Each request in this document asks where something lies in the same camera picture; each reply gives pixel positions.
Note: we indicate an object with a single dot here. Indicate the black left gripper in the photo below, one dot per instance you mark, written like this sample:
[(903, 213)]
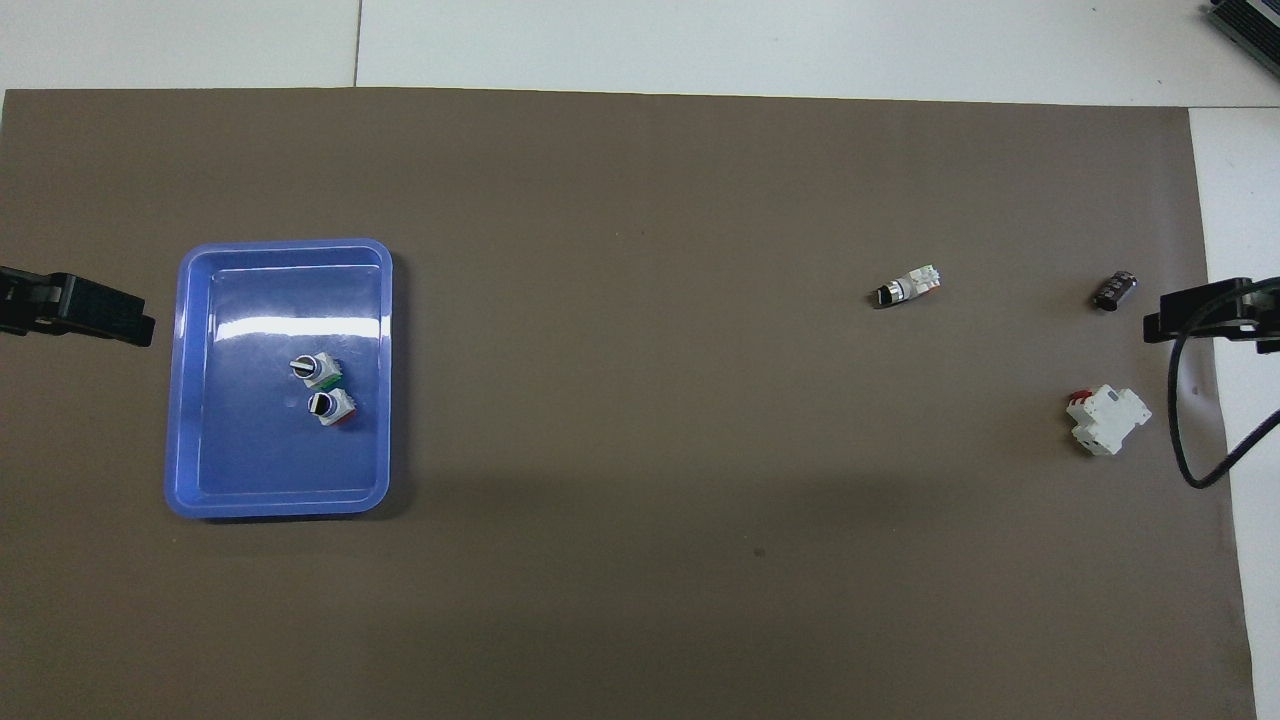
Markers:
[(22, 300)]

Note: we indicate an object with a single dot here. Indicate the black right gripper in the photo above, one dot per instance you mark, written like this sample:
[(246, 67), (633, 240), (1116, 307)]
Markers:
[(1270, 315)]

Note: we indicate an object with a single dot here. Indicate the white green selector switch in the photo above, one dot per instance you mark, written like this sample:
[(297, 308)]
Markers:
[(318, 372)]

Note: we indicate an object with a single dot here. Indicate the small black component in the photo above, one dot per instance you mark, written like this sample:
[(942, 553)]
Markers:
[(1118, 290)]

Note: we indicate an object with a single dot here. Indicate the white circuit breaker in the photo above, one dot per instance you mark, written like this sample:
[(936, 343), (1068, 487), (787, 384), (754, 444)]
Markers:
[(1110, 420)]

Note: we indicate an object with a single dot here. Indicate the blue plastic tray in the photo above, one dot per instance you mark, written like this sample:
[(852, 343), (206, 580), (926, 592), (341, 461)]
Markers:
[(260, 460)]

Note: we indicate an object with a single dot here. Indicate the dark grey device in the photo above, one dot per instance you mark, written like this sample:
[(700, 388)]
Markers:
[(1250, 25)]

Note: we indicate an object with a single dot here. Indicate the green white connector lower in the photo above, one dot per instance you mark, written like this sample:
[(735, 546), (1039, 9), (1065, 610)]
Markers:
[(910, 287)]

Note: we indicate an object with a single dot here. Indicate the brown table mat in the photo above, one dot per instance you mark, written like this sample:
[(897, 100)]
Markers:
[(600, 600)]

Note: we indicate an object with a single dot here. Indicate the white red selector switch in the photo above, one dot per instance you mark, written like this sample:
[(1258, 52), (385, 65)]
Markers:
[(335, 408)]

